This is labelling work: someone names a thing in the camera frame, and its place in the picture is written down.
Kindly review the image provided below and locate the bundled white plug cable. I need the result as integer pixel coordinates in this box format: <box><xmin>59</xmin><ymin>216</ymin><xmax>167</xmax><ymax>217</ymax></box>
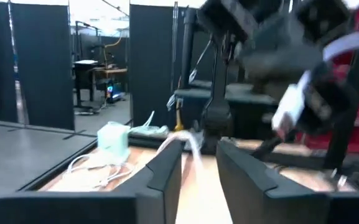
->
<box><xmin>128</xmin><ymin>111</ymin><xmax>170</xmax><ymax>137</ymax></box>

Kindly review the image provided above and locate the pale cube power strip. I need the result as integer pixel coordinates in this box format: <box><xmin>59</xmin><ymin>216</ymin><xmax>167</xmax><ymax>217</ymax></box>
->
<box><xmin>96</xmin><ymin>121</ymin><xmax>132</xmax><ymax>159</ymax></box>

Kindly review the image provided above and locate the white USB cable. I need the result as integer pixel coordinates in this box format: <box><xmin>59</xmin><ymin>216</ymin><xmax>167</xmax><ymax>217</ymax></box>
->
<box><xmin>65</xmin><ymin>149</ymin><xmax>136</xmax><ymax>190</ymax></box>

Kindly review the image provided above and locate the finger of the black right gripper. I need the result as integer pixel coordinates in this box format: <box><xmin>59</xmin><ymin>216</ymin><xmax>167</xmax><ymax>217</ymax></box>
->
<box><xmin>250</xmin><ymin>129</ymin><xmax>297</xmax><ymax>161</ymax></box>
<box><xmin>297</xmin><ymin>62</ymin><xmax>359</xmax><ymax>135</ymax></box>

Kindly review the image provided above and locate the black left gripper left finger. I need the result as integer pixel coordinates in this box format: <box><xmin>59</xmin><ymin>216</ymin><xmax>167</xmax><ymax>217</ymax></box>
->
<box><xmin>0</xmin><ymin>139</ymin><xmax>184</xmax><ymax>224</ymax></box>

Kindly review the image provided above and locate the white power strip cord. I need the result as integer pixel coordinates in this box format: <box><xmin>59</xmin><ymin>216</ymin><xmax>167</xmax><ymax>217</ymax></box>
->
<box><xmin>156</xmin><ymin>29</ymin><xmax>359</xmax><ymax>175</ymax></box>

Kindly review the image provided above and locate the black partition panel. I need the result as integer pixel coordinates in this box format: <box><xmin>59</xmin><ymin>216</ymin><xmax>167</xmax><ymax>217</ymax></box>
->
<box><xmin>0</xmin><ymin>2</ymin><xmax>75</xmax><ymax>131</ymax></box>
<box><xmin>129</xmin><ymin>3</ymin><xmax>198</xmax><ymax>127</ymax></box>

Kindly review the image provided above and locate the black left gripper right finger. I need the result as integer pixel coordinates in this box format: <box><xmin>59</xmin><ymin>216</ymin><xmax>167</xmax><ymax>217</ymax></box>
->
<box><xmin>215</xmin><ymin>139</ymin><xmax>359</xmax><ymax>224</ymax></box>

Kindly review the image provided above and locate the brown wooden desk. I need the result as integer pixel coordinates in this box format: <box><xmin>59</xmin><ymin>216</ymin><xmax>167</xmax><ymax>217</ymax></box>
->
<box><xmin>73</xmin><ymin>58</ymin><xmax>129</xmax><ymax>108</ymax></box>

